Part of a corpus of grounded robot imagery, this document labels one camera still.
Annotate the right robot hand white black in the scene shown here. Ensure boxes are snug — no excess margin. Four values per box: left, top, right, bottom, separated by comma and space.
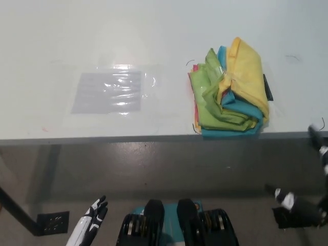
265, 124, 328, 215

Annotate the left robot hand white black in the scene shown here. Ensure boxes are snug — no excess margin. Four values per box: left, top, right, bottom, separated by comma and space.
65, 195, 109, 246

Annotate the teal microfibre cloth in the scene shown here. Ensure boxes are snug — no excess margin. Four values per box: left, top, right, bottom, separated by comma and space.
201, 46, 265, 140

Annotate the pink microfibre cloth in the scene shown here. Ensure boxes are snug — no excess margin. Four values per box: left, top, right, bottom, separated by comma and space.
189, 64, 200, 122

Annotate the black floor plate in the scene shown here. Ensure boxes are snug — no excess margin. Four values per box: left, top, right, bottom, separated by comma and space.
272, 204, 321, 230
35, 211, 70, 237

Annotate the left black ribbed body block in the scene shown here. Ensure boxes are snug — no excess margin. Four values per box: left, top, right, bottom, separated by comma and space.
116, 199, 165, 246

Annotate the black ribbed body block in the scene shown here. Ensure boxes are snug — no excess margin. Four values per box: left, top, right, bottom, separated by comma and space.
116, 199, 165, 246
176, 198, 240, 246

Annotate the right black ribbed body block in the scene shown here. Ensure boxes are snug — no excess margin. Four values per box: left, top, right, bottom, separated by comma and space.
176, 198, 240, 246

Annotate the black flat strip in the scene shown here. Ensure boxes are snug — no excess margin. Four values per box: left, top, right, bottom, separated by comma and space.
263, 74, 275, 101

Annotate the clear plastic bag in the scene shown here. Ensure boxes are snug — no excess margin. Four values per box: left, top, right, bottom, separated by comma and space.
71, 70, 142, 114

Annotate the transparent plastic sleeve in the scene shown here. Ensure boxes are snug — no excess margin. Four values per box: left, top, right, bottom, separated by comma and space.
63, 63, 165, 130

